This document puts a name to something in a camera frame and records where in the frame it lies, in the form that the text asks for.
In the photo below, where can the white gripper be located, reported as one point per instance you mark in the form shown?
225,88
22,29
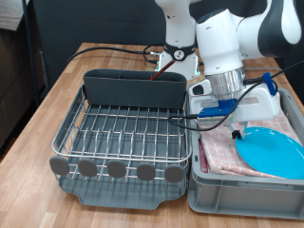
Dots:
262,107

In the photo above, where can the blue plastic plate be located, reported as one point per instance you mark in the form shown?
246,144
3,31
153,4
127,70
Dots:
272,155

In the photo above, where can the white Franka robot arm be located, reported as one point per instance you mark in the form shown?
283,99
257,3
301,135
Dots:
218,41

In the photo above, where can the pink checkered dish cloth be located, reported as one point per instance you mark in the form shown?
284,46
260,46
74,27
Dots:
221,152

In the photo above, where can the grey dish drying rack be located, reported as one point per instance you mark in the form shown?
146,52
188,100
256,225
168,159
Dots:
126,196

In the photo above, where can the grey plastic crate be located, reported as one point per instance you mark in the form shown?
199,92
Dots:
240,198

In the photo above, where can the dark grey cutlery holder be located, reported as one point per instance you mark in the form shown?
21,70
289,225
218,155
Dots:
133,90

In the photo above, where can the dark partition screen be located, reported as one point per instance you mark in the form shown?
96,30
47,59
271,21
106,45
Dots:
95,22

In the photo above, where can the black metal pole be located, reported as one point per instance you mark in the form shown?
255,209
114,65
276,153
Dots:
30,47

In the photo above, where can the dark cabinet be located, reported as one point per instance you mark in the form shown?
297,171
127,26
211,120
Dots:
11,79

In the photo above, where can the wrist camera on blue mount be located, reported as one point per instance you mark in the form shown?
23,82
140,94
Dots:
215,112

